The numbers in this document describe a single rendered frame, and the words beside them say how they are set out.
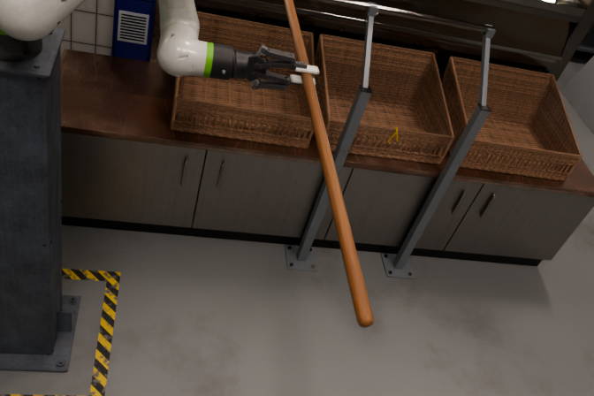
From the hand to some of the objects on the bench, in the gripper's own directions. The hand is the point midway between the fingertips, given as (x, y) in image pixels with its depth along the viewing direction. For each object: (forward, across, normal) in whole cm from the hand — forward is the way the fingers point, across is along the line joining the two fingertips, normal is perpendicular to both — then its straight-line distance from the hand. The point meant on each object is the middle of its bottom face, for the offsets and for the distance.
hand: (304, 74), depth 167 cm
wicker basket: (-2, +62, -69) cm, 92 cm away
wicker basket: (+56, +61, -67) cm, 107 cm away
